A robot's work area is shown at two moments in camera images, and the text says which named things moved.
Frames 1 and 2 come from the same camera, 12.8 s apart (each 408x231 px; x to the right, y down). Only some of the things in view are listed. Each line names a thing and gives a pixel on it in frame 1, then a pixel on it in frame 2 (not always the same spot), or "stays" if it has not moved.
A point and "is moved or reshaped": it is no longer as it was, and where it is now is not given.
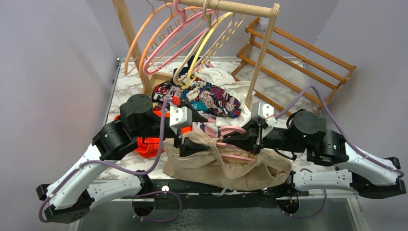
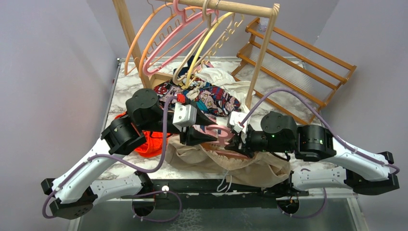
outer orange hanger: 154,12 stays
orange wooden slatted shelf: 299,76 stays
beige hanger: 208,18 stays
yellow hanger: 195,60 stays
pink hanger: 226,128 is moved or reshaped
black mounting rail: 166,194 stays
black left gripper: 188,147 → 193,136
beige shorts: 216,169 is moved or reshaped
